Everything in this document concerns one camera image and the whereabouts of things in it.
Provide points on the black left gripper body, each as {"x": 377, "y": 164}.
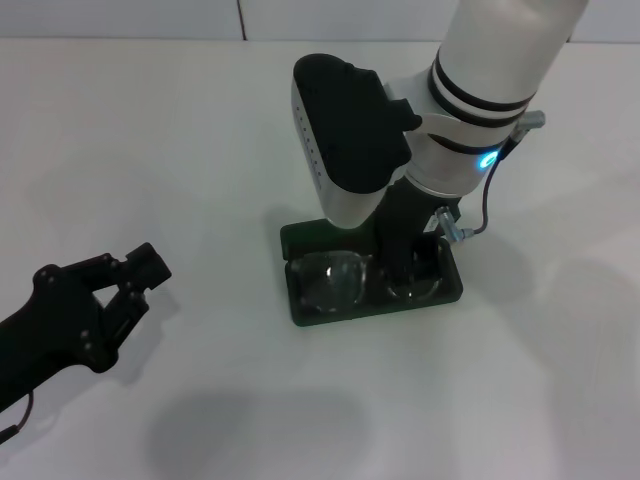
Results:
{"x": 50, "y": 320}

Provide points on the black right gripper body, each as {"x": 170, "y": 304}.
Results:
{"x": 405, "y": 225}

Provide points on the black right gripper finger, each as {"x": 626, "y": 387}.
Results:
{"x": 425, "y": 255}

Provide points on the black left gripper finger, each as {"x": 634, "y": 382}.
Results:
{"x": 147, "y": 267}
{"x": 127, "y": 312}

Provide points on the clear white glasses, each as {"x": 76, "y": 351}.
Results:
{"x": 330, "y": 280}

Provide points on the green glasses case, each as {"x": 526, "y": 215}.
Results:
{"x": 350, "y": 315}

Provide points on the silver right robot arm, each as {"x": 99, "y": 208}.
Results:
{"x": 480, "y": 90}

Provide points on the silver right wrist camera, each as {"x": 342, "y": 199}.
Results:
{"x": 350, "y": 140}

